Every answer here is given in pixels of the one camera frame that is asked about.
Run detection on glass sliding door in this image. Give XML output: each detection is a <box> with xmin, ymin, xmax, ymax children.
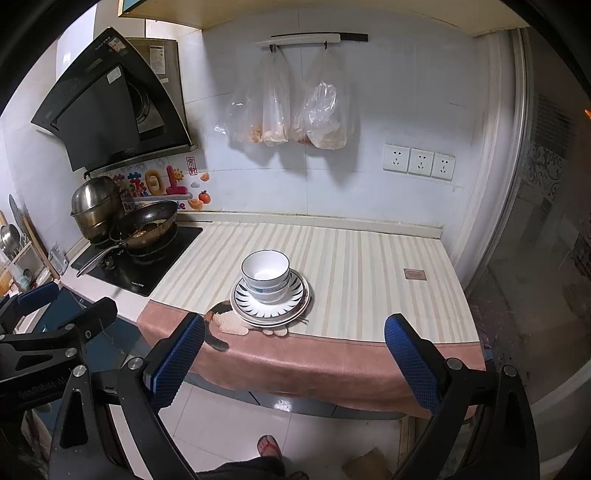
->
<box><xmin>482</xmin><ymin>28</ymin><xmax>591</xmax><ymax>464</ymax></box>

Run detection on clear plastic bag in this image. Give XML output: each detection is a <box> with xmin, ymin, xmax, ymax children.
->
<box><xmin>291</xmin><ymin>46</ymin><xmax>356</xmax><ymax>151</ymax></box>
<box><xmin>216</xmin><ymin>48</ymin><xmax>294</xmax><ymax>148</ymax></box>

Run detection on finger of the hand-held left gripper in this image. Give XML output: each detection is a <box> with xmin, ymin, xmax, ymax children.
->
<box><xmin>15</xmin><ymin>281</ymin><xmax>62</xmax><ymax>320</ymax></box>
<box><xmin>54</xmin><ymin>298</ymin><xmax>118</xmax><ymax>358</ymax></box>

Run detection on white floral plate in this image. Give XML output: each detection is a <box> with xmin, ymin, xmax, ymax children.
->
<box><xmin>230</xmin><ymin>295</ymin><xmax>313</xmax><ymax>327</ymax></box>

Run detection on dish rack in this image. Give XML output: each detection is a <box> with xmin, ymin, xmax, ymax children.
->
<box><xmin>0</xmin><ymin>194</ymin><xmax>62</xmax><ymax>297</ymax></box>

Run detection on striped cat print tablecloth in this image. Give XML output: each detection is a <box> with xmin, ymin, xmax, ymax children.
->
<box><xmin>137</xmin><ymin>217</ymin><xmax>486</xmax><ymax>420</ymax></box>

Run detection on white bowl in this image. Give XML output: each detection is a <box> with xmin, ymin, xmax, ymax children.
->
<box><xmin>243</xmin><ymin>276</ymin><xmax>291</xmax><ymax>304</ymax></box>
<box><xmin>241</xmin><ymin>250</ymin><xmax>291</xmax><ymax>284</ymax></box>

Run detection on wall hook rail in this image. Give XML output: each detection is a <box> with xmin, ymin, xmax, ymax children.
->
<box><xmin>256</xmin><ymin>31</ymin><xmax>369</xmax><ymax>49</ymax></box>

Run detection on cardboard piece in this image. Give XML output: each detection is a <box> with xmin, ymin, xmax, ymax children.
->
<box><xmin>352</xmin><ymin>449</ymin><xmax>394</xmax><ymax>480</ymax></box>

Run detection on black range hood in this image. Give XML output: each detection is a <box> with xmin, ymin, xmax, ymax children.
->
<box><xmin>30</xmin><ymin>28</ymin><xmax>199</xmax><ymax>173</ymax></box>

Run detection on person's foot in red sandal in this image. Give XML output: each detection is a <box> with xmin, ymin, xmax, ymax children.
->
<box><xmin>257</xmin><ymin>434</ymin><xmax>284</xmax><ymax>460</ymax></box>

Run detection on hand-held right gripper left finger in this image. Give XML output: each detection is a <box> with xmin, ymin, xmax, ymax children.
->
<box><xmin>46</xmin><ymin>313</ymin><xmax>207</xmax><ymax>480</ymax></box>

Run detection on white wall socket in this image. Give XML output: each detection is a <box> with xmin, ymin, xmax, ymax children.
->
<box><xmin>382</xmin><ymin>143</ymin><xmax>411</xmax><ymax>174</ymax></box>
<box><xmin>408</xmin><ymin>148</ymin><xmax>435</xmax><ymax>177</ymax></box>
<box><xmin>431</xmin><ymin>151</ymin><xmax>456</xmax><ymax>181</ymax></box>

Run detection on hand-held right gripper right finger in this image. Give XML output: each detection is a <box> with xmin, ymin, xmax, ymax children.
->
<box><xmin>384</xmin><ymin>313</ymin><xmax>541</xmax><ymax>480</ymax></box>

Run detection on blue striped white plate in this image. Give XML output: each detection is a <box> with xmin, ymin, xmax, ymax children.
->
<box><xmin>232</xmin><ymin>269</ymin><xmax>310</xmax><ymax>320</ymax></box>

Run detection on dark wok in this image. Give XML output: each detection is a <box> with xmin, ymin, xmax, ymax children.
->
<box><xmin>76</xmin><ymin>200</ymin><xmax>180</xmax><ymax>278</ymax></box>

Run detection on colourful wall stickers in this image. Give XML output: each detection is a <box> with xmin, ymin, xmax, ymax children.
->
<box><xmin>111</xmin><ymin>157</ymin><xmax>212</xmax><ymax>214</ymax></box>

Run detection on person's dark trouser leg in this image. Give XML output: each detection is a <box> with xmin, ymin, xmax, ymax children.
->
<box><xmin>202</xmin><ymin>455</ymin><xmax>288</xmax><ymax>480</ymax></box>

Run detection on wooden wall cabinet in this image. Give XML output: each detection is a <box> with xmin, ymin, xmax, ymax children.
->
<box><xmin>117</xmin><ymin>0</ymin><xmax>520</xmax><ymax>37</ymax></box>

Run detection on stainless steel pot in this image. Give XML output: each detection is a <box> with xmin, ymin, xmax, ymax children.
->
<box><xmin>69</xmin><ymin>172</ymin><xmax>127</xmax><ymax>244</ymax></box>

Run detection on black gas cooktop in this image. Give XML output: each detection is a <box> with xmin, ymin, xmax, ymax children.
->
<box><xmin>70</xmin><ymin>224</ymin><xmax>204</xmax><ymax>297</ymax></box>

